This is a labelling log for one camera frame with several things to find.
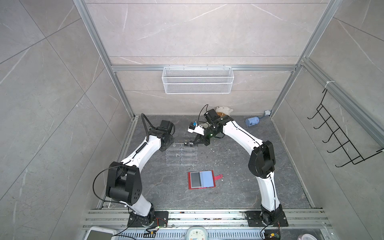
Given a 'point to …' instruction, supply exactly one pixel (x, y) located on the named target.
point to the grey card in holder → (195, 182)
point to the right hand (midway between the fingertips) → (195, 140)
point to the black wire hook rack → (353, 155)
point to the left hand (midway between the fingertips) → (169, 138)
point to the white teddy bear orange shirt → (223, 110)
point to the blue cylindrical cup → (252, 121)
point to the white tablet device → (96, 233)
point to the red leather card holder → (204, 179)
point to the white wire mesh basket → (198, 80)
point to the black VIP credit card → (189, 143)
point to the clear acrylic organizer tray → (178, 154)
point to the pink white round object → (309, 236)
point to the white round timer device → (196, 232)
